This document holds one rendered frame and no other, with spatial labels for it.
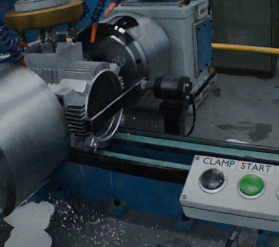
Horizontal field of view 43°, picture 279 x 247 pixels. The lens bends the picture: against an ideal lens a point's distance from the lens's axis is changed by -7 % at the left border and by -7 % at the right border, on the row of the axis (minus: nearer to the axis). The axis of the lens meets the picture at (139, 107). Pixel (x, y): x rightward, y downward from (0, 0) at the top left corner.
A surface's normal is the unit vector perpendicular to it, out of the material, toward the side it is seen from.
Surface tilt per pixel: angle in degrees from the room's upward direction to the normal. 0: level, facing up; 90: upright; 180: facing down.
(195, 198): 26
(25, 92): 43
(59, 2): 90
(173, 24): 90
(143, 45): 62
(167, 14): 90
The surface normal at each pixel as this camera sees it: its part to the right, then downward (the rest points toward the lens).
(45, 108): 0.75, -0.34
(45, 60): -0.44, 0.39
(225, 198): -0.26, -0.65
